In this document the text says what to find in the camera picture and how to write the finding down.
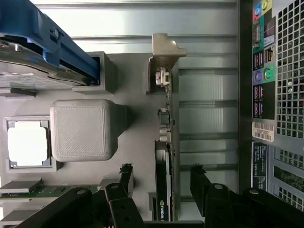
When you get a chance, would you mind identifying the white barcode sticker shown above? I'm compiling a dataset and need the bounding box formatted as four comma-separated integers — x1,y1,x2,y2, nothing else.
251,120,276,141

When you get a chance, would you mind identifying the green RAM stick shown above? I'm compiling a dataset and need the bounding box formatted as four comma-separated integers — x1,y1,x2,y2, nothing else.
0,185,99,198

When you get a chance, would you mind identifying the silver CPU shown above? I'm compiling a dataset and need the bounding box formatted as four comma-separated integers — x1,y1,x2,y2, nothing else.
7,121,52,167

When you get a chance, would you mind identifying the computer tower rear panel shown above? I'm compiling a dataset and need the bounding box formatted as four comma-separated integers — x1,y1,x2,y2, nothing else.
237,0,304,212

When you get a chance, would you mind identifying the grey printed parts rack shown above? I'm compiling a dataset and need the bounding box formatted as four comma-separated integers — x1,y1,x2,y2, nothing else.
0,51,239,228

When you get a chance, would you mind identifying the black text label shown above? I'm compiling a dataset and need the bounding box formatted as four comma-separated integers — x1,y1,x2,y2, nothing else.
251,141,269,191

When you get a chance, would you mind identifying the hard disk in blue caddy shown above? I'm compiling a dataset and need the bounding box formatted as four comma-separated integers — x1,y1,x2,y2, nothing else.
0,0,101,91

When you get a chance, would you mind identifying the NVIDIA graphics card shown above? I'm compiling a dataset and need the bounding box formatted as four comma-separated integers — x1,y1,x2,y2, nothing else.
152,34,188,222

